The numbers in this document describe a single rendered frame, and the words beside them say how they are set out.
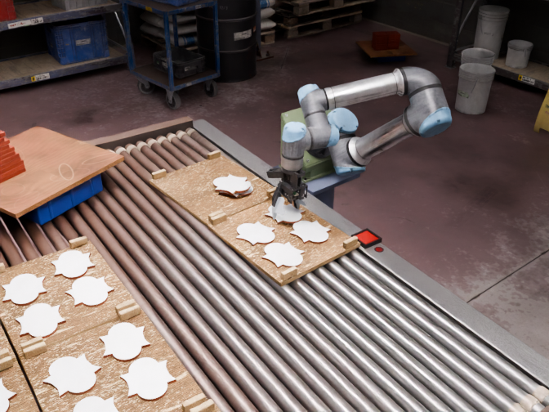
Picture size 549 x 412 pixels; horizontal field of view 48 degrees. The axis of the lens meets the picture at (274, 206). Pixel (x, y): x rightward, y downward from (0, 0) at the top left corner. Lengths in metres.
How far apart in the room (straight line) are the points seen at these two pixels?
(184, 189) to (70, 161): 0.44
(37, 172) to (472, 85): 3.98
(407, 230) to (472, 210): 0.52
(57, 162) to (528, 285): 2.52
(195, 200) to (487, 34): 4.69
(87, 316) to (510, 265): 2.58
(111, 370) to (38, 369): 0.19
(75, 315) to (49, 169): 0.74
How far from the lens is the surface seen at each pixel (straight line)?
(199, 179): 2.49
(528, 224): 4.23
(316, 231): 2.15
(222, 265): 2.04
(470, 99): 5.62
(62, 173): 2.41
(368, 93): 2.16
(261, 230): 2.15
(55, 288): 2.02
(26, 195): 2.31
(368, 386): 1.68
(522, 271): 3.79
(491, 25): 6.56
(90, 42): 6.40
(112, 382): 1.69
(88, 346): 1.80
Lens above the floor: 2.16
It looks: 32 degrees down
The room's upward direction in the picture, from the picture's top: 1 degrees clockwise
